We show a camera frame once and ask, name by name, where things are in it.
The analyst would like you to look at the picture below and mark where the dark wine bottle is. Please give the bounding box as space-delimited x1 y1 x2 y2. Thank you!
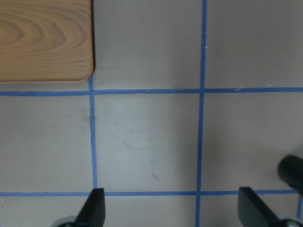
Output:
277 155 303 197

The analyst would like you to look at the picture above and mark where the wooden tray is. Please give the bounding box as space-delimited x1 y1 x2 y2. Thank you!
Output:
0 0 95 83

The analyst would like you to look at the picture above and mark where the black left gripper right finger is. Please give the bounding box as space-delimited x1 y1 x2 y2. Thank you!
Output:
238 187 284 227

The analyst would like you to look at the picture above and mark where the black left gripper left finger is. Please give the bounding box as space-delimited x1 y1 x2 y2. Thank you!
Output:
74 188 105 227

